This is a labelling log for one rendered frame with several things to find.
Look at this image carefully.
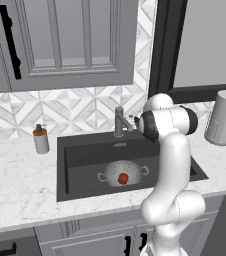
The dark grey appliance side panel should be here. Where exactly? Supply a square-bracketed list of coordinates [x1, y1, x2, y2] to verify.
[199, 190, 226, 256]

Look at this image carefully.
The grey base cupboard door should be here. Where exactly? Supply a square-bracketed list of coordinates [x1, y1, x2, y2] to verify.
[134, 209, 220, 256]
[39, 225, 137, 256]

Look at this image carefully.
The black framed window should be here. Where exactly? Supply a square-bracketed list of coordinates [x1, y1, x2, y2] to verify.
[147, 0, 226, 105]

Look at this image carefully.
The dark grey dishwasher front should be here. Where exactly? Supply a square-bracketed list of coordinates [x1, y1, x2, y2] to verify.
[0, 227, 43, 256]

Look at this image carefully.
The dark grey sink basin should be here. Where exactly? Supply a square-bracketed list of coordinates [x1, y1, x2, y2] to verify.
[56, 128, 210, 203]

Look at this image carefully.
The short black cupboard handle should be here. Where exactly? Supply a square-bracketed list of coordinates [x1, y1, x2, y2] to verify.
[123, 235, 133, 256]
[138, 232, 149, 253]

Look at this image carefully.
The white perforated colander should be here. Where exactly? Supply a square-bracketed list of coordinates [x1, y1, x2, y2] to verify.
[97, 159, 151, 188]

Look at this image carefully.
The black dishwasher handle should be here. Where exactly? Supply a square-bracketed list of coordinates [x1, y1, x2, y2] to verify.
[0, 241, 18, 256]

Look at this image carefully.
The grey sink faucet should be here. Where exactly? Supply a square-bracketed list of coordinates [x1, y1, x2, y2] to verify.
[114, 106, 135, 139]

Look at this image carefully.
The white paper towel roll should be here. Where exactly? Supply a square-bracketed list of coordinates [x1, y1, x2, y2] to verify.
[203, 89, 226, 147]

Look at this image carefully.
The long black cupboard handle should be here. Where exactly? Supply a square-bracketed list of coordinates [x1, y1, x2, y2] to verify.
[0, 4, 23, 81]

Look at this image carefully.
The grey soap dispenser orange collar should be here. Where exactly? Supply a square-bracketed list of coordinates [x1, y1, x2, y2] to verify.
[32, 123, 51, 155]

